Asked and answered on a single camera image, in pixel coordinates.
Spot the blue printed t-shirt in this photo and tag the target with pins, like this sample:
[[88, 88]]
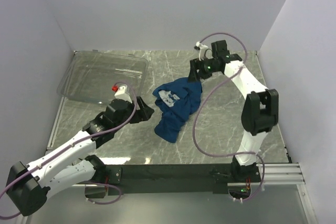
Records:
[[177, 100]]

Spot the aluminium rail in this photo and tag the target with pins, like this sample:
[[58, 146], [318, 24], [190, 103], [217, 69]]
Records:
[[278, 174]]

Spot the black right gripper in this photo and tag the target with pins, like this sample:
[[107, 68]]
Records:
[[196, 64]]

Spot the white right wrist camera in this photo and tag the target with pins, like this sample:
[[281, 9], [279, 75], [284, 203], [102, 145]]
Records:
[[202, 50]]

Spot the clear plastic bin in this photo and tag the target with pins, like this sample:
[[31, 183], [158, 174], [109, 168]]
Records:
[[92, 74]]

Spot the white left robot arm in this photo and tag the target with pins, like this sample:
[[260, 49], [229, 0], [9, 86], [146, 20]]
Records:
[[30, 186]]

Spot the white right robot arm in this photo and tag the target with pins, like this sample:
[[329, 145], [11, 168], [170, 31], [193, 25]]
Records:
[[261, 108]]

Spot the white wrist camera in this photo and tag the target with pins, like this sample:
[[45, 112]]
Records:
[[202, 50], [122, 92]]

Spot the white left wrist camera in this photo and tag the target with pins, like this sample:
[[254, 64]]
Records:
[[122, 92]]

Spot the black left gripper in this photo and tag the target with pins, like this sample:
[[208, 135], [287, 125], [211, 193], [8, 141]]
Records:
[[144, 114]]

